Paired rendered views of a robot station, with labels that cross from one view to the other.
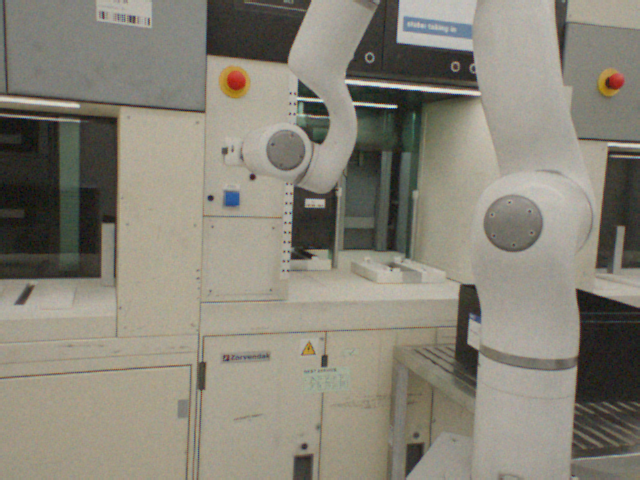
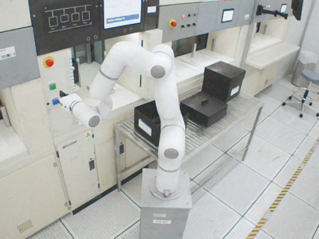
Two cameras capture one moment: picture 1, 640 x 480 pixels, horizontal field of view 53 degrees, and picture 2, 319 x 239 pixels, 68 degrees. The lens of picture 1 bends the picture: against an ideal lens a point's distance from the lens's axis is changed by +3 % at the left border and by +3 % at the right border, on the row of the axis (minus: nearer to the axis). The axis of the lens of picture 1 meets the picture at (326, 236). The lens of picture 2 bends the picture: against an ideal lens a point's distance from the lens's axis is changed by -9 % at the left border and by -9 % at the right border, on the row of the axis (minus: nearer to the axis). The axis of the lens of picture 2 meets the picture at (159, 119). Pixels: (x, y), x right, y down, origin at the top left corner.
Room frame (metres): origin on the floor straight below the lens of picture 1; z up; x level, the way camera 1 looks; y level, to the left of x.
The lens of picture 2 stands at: (0.00, 0.25, 1.89)
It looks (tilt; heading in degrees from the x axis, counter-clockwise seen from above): 35 degrees down; 331
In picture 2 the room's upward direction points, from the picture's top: 5 degrees clockwise
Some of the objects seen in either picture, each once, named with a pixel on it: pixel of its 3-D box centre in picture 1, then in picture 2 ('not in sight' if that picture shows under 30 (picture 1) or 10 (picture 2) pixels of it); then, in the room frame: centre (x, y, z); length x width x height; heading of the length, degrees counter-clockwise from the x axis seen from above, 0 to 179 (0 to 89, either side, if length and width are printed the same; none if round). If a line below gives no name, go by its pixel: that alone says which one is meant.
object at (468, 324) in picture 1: (545, 337); (160, 120); (1.31, -0.47, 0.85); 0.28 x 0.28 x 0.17; 14
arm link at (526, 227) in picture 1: (527, 267); (171, 151); (0.79, -0.25, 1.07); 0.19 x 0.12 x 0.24; 149
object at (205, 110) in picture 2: not in sight; (203, 106); (1.39, -0.90, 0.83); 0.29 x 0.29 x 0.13; 21
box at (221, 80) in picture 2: not in sight; (223, 81); (1.63, -1.27, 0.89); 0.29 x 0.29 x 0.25; 21
